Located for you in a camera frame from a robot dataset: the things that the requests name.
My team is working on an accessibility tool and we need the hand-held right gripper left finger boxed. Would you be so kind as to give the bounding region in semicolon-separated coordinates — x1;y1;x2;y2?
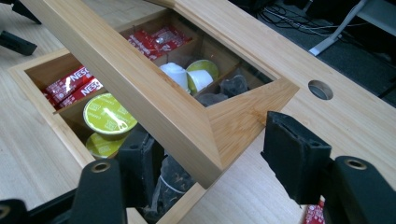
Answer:
117;124;164;208

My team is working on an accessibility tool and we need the single red coffee sachet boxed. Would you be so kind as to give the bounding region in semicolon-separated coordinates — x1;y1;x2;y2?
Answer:
303;201;327;224

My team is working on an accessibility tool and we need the white capsule with green lid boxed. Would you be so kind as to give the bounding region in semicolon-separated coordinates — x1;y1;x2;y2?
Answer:
85;132;127;161
186;59;219;80
159;62;190;93
82;92;138;142
187;69;215;95

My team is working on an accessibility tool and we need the white desk leg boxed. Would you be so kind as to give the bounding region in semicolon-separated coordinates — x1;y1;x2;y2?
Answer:
308;0;369;57

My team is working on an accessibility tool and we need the white desk frame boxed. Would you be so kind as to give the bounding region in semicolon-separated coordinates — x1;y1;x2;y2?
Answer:
356;0;396;37

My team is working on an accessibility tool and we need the pile of dark tea bags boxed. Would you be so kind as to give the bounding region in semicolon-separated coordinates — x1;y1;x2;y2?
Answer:
143;74;250;224

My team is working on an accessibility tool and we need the bundle of floor cables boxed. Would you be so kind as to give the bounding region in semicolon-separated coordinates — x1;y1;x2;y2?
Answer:
257;5;369;33

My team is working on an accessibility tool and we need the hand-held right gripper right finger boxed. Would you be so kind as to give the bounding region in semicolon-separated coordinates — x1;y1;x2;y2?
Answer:
261;111;332;205

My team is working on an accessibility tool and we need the wooden box with glass lid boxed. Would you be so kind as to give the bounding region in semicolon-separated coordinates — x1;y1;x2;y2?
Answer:
7;0;301;224

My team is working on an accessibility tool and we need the bundle of red sachets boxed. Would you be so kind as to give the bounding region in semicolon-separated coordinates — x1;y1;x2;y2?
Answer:
42;26;192;110

